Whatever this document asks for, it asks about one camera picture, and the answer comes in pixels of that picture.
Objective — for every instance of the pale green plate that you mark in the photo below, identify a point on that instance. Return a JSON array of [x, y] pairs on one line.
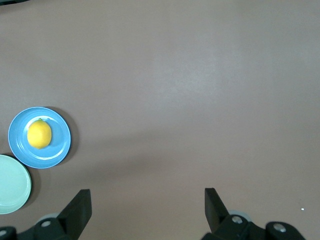
[[12, 185]]

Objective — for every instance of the brown table cover sheet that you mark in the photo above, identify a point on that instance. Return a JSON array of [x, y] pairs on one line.
[[175, 87]]

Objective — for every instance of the blue plate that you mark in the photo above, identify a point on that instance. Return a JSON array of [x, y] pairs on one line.
[[58, 140]]

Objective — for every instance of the yellow lemon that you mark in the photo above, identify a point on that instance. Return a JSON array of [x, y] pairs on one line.
[[39, 135]]

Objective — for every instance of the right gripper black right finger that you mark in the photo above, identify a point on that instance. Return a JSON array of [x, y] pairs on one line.
[[217, 217]]

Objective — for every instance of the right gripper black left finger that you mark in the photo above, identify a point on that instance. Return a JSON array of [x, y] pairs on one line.
[[75, 215]]

